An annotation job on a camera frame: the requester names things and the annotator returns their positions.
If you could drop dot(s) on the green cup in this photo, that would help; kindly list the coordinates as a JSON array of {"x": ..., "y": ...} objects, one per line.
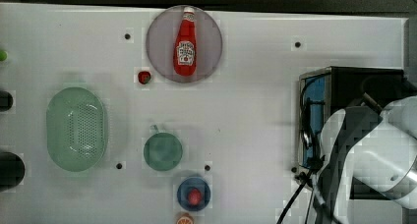
[{"x": 162, "y": 151}]

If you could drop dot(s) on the orange slice toy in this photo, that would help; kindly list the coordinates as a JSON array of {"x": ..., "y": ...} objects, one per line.
[{"x": 185, "y": 219}]

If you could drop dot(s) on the black cylinder upper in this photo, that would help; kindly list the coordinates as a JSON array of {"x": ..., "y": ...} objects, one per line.
[{"x": 6, "y": 101}]

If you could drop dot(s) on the green oval colander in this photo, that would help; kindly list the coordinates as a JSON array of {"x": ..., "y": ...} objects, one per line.
[{"x": 76, "y": 127}]

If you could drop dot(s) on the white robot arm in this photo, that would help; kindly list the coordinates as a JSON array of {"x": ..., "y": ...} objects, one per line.
[{"x": 378, "y": 149}]

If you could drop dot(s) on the grey round plate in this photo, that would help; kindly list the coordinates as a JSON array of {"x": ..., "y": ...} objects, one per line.
[{"x": 161, "y": 37}]

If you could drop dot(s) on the blue bowl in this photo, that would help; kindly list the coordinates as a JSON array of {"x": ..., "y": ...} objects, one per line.
[{"x": 193, "y": 183}]

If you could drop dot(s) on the green knob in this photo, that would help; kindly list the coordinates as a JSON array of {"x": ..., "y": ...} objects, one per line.
[{"x": 3, "y": 55}]

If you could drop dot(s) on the black toaster oven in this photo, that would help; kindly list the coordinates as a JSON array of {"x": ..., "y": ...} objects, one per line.
[{"x": 328, "y": 90}]

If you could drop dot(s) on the red strawberry toy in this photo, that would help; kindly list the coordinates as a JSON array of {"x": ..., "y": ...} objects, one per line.
[{"x": 144, "y": 77}]

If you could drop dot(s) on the red ketchup bottle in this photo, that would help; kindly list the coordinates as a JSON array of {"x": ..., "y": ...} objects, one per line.
[{"x": 185, "y": 47}]

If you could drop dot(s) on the black cylinder lower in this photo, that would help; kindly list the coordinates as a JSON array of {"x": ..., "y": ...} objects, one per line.
[{"x": 12, "y": 170}]

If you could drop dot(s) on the red fruit in bowl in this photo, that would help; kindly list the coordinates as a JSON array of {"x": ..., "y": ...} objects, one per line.
[{"x": 194, "y": 197}]

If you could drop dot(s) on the black cylinder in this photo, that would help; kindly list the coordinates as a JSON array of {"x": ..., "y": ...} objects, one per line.
[
  {"x": 12, "y": 170},
  {"x": 6, "y": 101}
]

